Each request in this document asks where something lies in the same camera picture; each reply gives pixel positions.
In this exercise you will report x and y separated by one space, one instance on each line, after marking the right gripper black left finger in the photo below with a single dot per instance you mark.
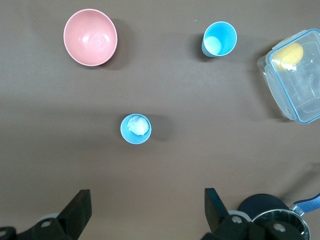
77 212

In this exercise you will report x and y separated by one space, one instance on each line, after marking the glass pot lid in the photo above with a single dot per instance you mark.
287 220

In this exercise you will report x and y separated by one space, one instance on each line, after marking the pink bowl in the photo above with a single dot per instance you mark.
90 37

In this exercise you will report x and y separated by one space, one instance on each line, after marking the blue plastic cup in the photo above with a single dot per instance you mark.
225 32
130 136

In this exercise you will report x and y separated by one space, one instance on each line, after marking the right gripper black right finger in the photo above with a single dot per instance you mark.
217 217

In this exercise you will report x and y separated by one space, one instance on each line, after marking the clear plastic lidded container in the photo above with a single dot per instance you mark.
305 95

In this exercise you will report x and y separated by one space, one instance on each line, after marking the yellow round sponge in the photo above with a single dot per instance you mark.
287 55

